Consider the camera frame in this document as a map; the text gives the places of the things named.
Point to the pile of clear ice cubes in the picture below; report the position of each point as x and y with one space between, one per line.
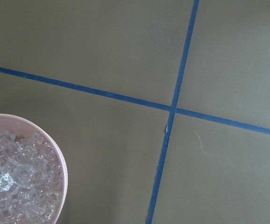
31 180

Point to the pink bowl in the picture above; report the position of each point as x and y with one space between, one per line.
24 128

